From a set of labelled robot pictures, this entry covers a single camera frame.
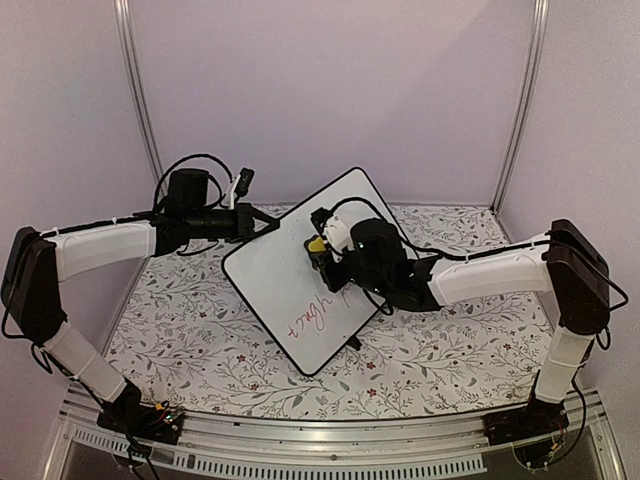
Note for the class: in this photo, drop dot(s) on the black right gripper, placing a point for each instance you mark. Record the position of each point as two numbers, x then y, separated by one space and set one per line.
335 281

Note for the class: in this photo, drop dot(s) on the aluminium corner post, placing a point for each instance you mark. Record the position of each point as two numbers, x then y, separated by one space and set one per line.
124 24
525 98

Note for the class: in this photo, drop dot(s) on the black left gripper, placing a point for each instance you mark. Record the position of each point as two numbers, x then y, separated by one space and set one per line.
245 223

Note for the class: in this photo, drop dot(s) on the aluminium front rail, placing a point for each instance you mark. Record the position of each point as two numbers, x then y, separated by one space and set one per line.
229 447

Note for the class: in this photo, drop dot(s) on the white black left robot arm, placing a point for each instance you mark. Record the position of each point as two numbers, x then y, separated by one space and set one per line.
41 262

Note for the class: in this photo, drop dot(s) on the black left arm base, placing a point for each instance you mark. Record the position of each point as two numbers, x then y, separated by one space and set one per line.
128 414

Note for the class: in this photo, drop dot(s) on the black whiteboard stand foot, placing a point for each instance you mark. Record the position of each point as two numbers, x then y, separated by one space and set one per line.
355 343

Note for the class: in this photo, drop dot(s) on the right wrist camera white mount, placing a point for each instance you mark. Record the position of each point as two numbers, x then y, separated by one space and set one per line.
333 231

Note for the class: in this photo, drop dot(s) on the yellow black whiteboard eraser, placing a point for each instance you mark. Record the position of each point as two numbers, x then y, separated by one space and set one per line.
315 245

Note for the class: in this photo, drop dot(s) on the aluminium corner post right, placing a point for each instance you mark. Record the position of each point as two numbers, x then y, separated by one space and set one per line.
525 98

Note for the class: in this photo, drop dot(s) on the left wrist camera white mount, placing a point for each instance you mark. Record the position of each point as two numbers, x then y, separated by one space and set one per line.
238 188

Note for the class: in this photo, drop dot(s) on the aluminium corner post left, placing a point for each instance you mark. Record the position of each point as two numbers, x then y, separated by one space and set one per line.
124 24

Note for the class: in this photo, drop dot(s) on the white whiteboard black frame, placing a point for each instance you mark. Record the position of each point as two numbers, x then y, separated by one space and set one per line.
274 277

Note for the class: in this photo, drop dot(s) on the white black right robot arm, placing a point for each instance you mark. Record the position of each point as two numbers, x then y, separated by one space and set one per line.
561 262

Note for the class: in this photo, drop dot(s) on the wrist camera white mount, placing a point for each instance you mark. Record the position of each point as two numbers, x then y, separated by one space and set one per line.
333 231
238 188

